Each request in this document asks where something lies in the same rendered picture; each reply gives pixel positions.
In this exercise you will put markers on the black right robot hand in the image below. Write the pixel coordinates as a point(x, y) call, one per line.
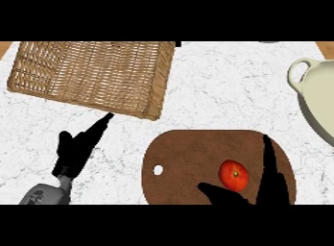
point(272, 182)

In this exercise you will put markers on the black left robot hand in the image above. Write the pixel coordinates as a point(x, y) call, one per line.
point(79, 147)

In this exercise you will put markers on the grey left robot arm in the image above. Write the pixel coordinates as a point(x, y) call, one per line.
point(49, 193)

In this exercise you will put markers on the red tomato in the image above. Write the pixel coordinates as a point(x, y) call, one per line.
point(235, 175)

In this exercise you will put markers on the brown wooden cutting board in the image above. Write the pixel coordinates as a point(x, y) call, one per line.
point(189, 166)

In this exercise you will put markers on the wicker basket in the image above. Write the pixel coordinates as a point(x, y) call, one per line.
point(92, 77)

